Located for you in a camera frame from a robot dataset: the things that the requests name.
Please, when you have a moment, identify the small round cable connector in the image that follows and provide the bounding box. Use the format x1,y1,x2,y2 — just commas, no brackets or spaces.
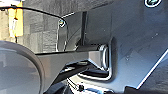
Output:
58,19,66,28

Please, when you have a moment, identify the thick grey robot torso limb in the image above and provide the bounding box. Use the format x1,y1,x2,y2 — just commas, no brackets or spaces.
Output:
0,39,110,94

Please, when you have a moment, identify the yellow orange box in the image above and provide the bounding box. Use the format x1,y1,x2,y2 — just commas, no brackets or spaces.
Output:
7,4,25,38

